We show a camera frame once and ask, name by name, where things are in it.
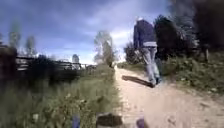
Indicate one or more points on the pale birch tree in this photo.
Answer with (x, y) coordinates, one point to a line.
(105, 48)

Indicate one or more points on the person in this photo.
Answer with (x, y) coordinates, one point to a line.
(146, 36)

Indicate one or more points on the pale dirt path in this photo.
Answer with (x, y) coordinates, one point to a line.
(156, 103)

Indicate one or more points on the robot's own part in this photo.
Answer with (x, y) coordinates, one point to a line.
(75, 122)
(140, 123)

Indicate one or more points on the green grass and weeds verge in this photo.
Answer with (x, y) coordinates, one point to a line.
(56, 100)

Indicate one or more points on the dark row of trees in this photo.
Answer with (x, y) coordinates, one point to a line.
(186, 30)

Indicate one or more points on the green bushy verge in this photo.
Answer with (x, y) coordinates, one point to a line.
(196, 71)

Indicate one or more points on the group of thin trees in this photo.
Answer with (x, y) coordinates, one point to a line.
(20, 41)

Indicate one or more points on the dark bush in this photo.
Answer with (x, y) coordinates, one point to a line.
(7, 65)

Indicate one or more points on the wooden rail fence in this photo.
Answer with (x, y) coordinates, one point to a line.
(63, 64)

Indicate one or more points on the post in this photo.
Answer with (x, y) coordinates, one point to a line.
(206, 55)

